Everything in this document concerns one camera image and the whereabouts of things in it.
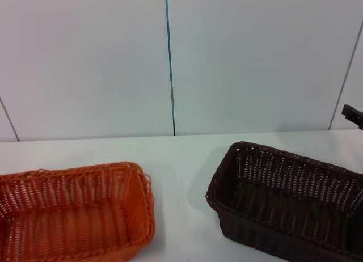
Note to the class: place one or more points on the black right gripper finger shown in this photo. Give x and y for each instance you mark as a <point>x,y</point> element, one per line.
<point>353,115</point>

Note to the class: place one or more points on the dark brown woven plastic basket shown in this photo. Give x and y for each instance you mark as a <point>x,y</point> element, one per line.
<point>283,211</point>

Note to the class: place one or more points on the orange woven plastic basket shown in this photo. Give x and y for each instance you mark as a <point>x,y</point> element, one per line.
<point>71,216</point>

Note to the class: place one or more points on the blue wall seam strip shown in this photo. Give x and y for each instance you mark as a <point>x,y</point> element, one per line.
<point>169,46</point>

